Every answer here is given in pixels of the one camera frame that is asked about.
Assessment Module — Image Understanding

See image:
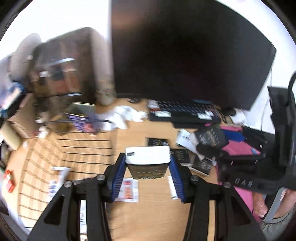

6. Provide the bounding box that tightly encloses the white snack packet back side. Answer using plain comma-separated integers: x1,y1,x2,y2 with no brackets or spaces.
47,166,71,202

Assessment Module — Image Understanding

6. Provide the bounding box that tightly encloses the small white pizza sachet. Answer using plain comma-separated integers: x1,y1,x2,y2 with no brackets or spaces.
115,178,139,203

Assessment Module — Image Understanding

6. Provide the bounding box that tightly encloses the black Face tissue pack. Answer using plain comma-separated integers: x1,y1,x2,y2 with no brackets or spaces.
189,125,229,157
125,146,171,180
189,154,216,176
171,149,190,166

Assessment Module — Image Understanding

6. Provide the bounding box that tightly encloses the long white powder sachet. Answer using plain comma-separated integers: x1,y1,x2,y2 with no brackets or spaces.
176,129,197,154

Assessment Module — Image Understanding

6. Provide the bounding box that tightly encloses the person right hand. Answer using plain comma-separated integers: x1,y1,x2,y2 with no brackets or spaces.
252,189,295,218

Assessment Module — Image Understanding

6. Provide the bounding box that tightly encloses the pink desk mat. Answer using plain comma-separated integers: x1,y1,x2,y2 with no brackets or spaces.
215,124,262,220

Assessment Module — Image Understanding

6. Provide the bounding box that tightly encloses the white power strip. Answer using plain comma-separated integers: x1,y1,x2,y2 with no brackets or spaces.
230,108,247,125

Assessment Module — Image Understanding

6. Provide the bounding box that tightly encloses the red cigarette box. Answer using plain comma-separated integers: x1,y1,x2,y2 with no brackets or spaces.
4,169,16,193

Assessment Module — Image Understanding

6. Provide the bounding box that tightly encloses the black mechanical keyboard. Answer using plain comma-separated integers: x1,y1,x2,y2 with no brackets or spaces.
147,99,221,123

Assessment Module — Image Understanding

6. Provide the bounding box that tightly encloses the black curved monitor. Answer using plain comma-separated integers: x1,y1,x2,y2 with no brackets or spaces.
111,1,276,110

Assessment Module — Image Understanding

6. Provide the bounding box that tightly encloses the beige woven basket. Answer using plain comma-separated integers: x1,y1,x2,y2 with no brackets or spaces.
8,93,39,139

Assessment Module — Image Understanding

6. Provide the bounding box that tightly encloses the blue tin can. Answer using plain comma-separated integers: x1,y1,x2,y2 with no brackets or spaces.
65,102,101,133

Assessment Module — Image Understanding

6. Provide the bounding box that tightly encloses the flat black tissue pack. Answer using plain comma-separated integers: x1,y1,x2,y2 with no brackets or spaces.
147,138,169,147

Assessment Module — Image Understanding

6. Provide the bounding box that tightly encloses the crumpled white tissue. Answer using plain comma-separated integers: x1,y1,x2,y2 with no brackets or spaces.
96,105,147,131

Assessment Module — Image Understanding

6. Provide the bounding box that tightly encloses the small ceramic vase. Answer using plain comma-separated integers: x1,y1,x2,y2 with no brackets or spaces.
96,79,116,106

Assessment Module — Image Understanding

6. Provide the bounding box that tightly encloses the white round fan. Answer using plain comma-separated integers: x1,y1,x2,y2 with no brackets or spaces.
9,33,41,81

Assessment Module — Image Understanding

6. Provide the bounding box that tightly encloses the black wire basket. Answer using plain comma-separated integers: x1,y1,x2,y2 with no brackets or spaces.
18,125,117,229

